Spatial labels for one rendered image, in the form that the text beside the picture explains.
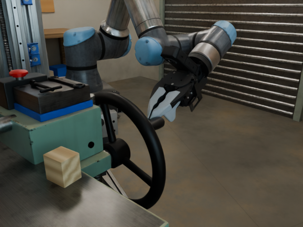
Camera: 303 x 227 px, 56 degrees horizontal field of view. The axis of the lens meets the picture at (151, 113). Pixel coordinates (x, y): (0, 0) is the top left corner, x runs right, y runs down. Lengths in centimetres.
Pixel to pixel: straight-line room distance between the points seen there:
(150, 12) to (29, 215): 58
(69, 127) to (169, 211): 133
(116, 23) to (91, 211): 84
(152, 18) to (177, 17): 333
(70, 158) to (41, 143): 8
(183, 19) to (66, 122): 360
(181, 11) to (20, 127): 370
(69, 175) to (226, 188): 166
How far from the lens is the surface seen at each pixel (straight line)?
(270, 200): 198
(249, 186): 206
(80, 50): 108
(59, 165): 39
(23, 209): 39
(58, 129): 47
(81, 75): 109
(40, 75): 56
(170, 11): 419
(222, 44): 77
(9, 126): 50
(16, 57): 117
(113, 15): 110
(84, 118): 50
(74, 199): 38
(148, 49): 73
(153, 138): 55
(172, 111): 65
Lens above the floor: 113
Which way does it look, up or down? 21 degrees down
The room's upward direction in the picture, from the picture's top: straight up
